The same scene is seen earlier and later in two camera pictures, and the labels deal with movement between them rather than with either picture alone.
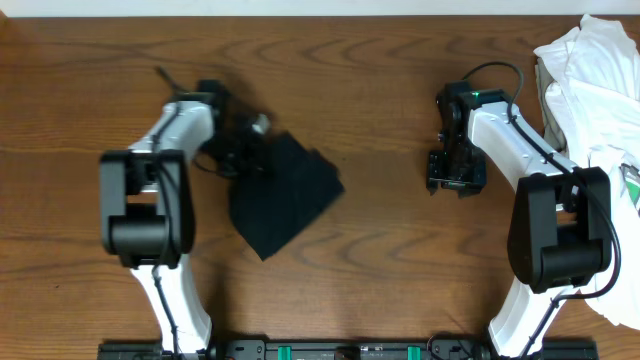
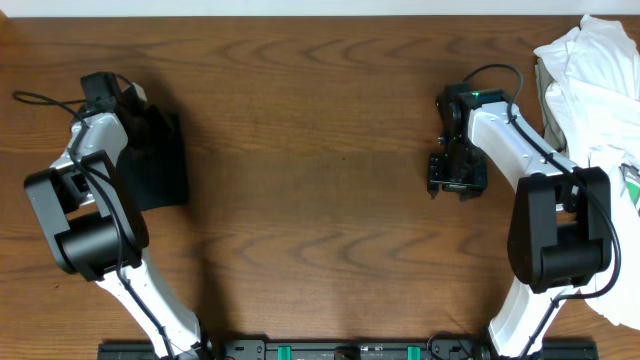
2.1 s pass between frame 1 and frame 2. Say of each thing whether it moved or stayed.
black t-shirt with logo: moved
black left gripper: moved
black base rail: stayed
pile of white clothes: stayed
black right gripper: stayed
